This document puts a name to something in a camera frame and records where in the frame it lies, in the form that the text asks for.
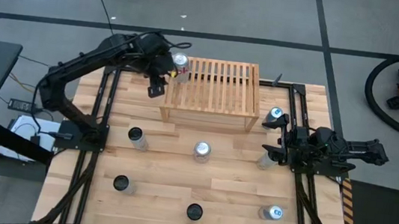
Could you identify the black metal table frame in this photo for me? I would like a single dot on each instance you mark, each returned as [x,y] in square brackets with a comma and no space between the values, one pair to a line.
[285,86]

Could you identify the blue silver Red Bull can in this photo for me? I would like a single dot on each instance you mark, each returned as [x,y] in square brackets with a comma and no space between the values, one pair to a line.
[272,114]
[274,212]

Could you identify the silver Diet Coke can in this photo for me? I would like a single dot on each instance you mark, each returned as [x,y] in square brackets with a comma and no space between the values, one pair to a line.
[181,70]
[202,150]

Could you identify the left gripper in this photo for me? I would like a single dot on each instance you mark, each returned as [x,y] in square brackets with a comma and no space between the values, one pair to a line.
[151,53]

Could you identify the black table clamp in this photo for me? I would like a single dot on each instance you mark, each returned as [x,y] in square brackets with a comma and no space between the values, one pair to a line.
[277,81]

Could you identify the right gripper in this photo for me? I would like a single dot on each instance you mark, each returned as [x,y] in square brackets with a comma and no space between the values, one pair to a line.
[296,142]

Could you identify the black power brick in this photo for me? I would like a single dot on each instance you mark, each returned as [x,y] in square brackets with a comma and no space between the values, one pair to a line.
[19,105]

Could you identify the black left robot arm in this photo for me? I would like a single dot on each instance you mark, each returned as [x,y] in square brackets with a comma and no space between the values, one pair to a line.
[77,60]

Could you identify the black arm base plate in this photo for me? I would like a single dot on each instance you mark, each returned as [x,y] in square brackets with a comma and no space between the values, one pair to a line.
[313,171]
[99,146]

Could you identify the slatted wooden shelf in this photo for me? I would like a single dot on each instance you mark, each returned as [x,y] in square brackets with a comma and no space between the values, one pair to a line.
[220,92]

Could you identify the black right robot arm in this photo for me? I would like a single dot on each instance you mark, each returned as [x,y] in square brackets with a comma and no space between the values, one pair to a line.
[364,149]

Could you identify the white Celsius Peach Vibe can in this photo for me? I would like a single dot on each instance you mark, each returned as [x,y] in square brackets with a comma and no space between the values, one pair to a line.
[139,142]

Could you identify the yellow tape tag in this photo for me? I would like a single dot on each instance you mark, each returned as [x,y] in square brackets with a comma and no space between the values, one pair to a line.
[173,73]

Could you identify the white box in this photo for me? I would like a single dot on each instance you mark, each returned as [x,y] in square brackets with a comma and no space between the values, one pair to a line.
[28,126]

